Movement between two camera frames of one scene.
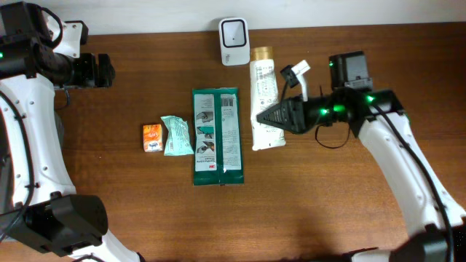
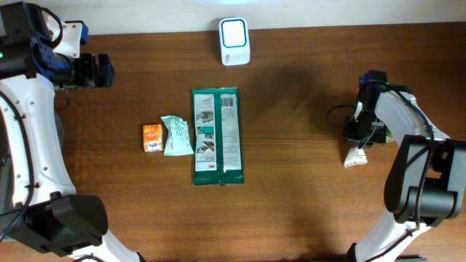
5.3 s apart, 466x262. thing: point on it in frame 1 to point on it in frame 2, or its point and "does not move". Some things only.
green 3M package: x=218 y=153 does not move
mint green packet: x=178 y=141 does not move
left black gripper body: x=85 y=73 does not move
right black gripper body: x=318 y=108 to x=366 y=130
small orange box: x=152 y=137 does not move
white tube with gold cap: x=264 y=94 to x=356 y=156
